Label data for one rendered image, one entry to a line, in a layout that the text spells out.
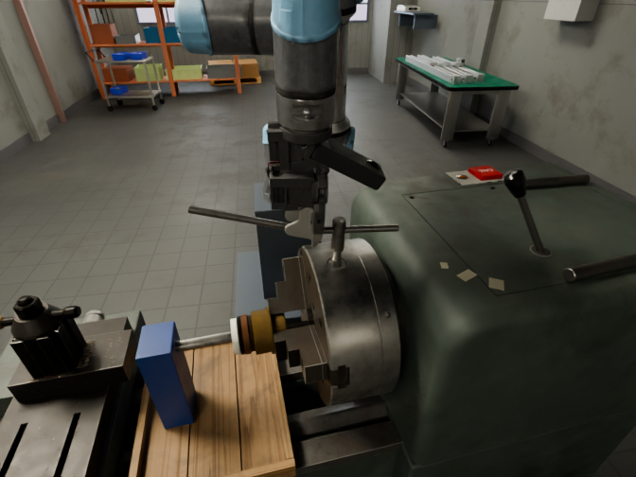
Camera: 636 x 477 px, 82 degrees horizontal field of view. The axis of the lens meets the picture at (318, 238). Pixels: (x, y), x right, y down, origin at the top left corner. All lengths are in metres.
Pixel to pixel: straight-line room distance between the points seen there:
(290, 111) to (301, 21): 0.10
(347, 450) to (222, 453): 0.25
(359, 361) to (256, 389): 0.34
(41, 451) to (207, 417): 0.29
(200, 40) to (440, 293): 0.50
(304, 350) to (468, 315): 0.28
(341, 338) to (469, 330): 0.20
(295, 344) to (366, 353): 0.13
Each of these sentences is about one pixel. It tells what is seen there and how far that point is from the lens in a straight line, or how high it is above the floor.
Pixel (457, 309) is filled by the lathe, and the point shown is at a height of 1.25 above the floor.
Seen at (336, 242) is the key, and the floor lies 1.29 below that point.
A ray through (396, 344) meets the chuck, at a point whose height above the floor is 1.15.
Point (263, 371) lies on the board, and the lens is 0.95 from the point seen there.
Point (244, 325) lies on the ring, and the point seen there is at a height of 1.12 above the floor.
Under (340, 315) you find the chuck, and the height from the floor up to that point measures 1.20.
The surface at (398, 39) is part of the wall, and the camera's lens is 8.75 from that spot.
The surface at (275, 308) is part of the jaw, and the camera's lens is 0.74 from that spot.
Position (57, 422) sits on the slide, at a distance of 0.91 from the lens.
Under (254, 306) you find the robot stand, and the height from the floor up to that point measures 0.75.
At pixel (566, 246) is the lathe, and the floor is 1.26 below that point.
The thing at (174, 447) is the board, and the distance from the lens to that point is 0.89.
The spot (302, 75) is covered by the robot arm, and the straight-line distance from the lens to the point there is 0.45.
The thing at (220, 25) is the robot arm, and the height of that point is 1.60.
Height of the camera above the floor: 1.64
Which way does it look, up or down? 34 degrees down
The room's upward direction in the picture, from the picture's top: straight up
